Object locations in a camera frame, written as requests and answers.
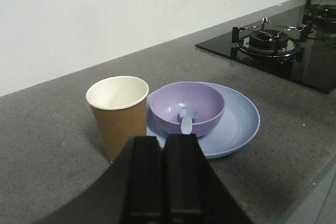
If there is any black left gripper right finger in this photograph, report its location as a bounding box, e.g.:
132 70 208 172
163 134 203 223

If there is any brown paper cup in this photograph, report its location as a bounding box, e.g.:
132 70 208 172
86 76 149 162

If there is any light blue plastic spoon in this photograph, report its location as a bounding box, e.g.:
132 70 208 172
179 109 198 134

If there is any black glass gas hob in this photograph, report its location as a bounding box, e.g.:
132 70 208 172
196 0 335 94

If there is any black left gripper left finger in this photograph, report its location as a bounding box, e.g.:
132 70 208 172
122 136 163 223

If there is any light blue plastic plate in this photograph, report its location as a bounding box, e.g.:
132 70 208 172
147 82 260 159

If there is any black burner pan support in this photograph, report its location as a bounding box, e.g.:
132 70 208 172
230 17 312 62

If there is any purple plastic bowl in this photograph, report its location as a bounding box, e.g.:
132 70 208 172
149 81 226 137

